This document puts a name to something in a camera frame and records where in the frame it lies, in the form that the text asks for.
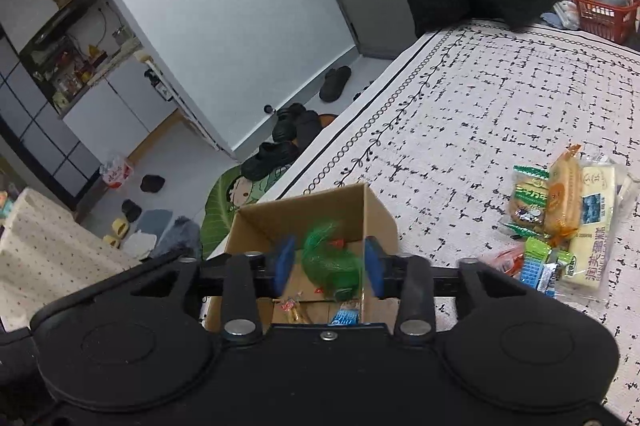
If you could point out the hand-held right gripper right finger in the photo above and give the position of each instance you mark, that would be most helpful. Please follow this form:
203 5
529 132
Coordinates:
374 268

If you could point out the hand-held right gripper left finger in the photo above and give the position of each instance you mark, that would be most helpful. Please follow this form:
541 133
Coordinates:
285 263

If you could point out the dark green snack packet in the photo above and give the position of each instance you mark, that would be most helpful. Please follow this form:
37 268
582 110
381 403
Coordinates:
330 262

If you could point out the orange candy packet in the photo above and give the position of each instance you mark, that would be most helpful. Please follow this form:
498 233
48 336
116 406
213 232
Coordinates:
292 309

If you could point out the blue white snack packet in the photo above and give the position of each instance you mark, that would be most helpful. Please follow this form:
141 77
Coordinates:
345 316

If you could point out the cardboard box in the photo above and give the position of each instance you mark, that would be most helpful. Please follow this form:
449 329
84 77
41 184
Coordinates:
310 206

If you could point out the red snack packet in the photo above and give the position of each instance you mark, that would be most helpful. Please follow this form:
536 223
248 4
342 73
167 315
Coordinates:
502 258

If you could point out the blue and green snack packet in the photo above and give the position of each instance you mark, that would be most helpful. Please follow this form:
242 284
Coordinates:
537 270

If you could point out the green biscuit packet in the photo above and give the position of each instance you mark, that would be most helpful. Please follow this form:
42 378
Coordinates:
529 198

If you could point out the small green white packet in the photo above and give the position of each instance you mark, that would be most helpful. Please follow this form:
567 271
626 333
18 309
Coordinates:
562 263

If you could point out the orange cracker packet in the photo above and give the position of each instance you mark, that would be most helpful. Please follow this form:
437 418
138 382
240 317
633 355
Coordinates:
562 196

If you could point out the long white snack packet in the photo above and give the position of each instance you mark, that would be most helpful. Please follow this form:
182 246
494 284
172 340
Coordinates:
595 216

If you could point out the green cartoon rug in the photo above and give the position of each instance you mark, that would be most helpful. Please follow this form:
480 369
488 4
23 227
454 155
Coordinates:
220 206

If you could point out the black shoe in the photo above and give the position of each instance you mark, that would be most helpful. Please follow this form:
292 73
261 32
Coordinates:
270 159
287 120
309 130

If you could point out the grey fluffy rug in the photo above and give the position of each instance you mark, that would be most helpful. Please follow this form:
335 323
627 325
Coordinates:
177 236

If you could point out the grey blue mat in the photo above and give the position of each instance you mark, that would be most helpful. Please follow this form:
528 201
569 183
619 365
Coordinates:
154 223

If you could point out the black slipper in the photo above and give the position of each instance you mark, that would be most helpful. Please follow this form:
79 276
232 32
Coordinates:
152 184
131 211
335 83

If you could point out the black door stopper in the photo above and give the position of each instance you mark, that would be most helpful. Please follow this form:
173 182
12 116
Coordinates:
269 108

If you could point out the yellow slippers pair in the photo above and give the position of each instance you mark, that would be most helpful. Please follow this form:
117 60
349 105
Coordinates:
116 233

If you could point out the white narrow rack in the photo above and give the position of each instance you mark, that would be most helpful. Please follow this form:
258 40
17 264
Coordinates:
195 115

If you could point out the red white plastic bag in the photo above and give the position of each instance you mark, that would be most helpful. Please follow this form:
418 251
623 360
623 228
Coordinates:
117 172

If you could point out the black spray bottle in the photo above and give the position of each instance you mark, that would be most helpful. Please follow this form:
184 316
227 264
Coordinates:
156 83

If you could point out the white kitchen cabinet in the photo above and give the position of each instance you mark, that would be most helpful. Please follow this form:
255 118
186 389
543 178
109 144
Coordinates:
115 115

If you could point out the dotted cream cloth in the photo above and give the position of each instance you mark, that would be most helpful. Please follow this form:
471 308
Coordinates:
50 256

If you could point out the black framed partition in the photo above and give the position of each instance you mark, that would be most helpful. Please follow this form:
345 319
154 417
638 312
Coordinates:
40 140

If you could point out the group of condiment bottles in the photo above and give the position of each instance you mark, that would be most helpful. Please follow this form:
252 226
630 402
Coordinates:
65 75

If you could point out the red plastic basket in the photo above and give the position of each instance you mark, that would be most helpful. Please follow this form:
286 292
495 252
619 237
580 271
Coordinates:
607 20

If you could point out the white upper cabinet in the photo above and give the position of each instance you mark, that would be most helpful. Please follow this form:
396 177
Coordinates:
25 5

